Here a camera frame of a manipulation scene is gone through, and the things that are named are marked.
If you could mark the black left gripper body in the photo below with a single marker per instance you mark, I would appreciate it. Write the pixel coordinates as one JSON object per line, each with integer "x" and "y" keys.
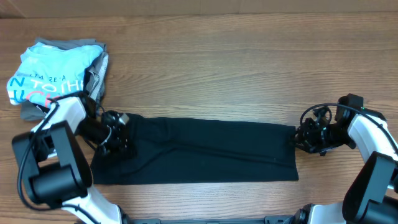
{"x": 112, "y": 142}

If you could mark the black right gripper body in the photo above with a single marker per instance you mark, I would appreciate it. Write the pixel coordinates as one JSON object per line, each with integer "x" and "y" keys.
{"x": 320, "y": 137}

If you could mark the black t-shirt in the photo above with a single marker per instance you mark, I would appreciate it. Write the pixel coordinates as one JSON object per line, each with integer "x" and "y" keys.
{"x": 184, "y": 150}

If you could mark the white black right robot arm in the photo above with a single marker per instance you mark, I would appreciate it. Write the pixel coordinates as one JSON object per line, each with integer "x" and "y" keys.
{"x": 359, "y": 128}

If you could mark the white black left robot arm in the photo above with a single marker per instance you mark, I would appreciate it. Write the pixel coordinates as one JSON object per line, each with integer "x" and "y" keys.
{"x": 53, "y": 172}

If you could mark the grey striped folded garment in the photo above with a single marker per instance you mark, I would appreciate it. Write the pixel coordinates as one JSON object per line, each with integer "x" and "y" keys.
{"x": 94, "y": 82}

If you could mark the dark grey folded garment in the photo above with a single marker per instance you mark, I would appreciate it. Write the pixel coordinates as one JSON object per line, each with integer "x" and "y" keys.
{"x": 30, "y": 111}

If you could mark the light blue printed t-shirt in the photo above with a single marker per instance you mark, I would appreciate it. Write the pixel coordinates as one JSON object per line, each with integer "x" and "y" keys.
{"x": 49, "y": 72}

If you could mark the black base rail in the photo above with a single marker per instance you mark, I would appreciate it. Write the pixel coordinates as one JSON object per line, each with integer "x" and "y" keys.
{"x": 266, "y": 220}

